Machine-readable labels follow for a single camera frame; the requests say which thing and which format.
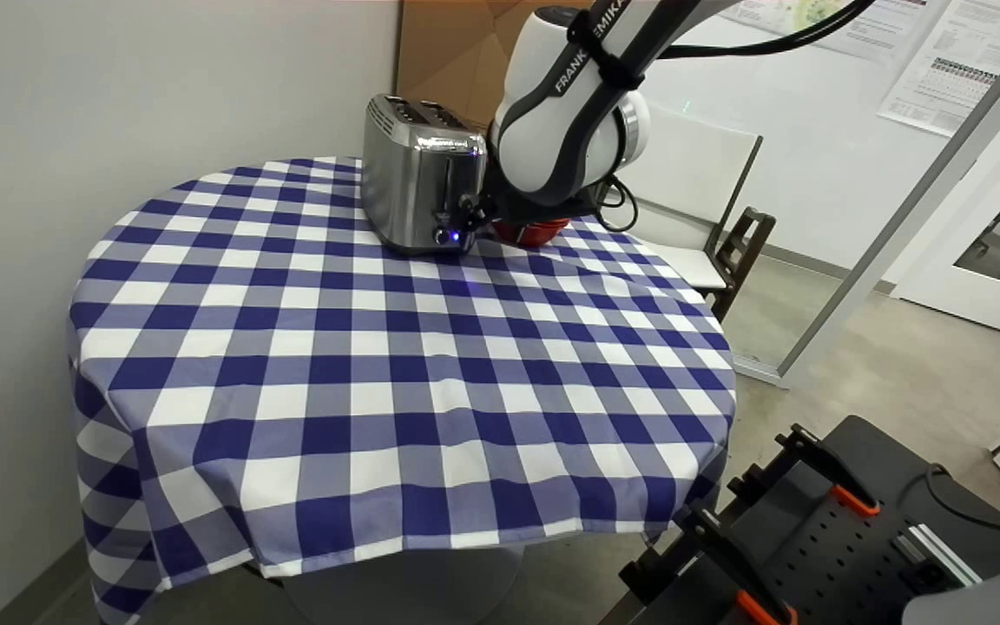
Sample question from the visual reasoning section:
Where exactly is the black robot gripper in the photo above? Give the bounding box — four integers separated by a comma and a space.
456, 186, 583, 241

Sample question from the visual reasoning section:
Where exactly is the stainless steel two-slot toaster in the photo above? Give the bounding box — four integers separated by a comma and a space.
357, 89, 492, 259

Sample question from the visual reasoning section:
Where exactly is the red bowl with dark contents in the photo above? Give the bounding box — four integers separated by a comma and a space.
492, 211, 578, 254

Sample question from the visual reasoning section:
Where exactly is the brown cardboard sheet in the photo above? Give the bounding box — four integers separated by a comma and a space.
389, 0, 581, 135

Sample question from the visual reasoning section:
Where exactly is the blue white checkered tablecloth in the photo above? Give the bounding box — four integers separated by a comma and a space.
68, 151, 743, 625

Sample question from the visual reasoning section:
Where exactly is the white board panel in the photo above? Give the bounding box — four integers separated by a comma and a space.
620, 103, 768, 294

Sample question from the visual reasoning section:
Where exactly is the dark wooden chair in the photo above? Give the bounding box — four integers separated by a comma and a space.
703, 206, 783, 322

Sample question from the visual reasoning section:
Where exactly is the black perforated cart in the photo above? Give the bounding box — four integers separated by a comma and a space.
620, 413, 1000, 625

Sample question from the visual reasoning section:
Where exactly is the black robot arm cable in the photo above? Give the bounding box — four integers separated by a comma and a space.
588, 0, 878, 235

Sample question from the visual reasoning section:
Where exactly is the black clamp with orange handle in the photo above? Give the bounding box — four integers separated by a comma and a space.
770, 419, 886, 523
674, 504, 801, 625

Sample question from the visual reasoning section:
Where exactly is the grey metal post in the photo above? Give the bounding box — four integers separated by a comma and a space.
774, 5, 1000, 390

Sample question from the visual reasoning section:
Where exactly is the white wall poster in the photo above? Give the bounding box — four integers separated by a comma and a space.
878, 0, 1000, 138

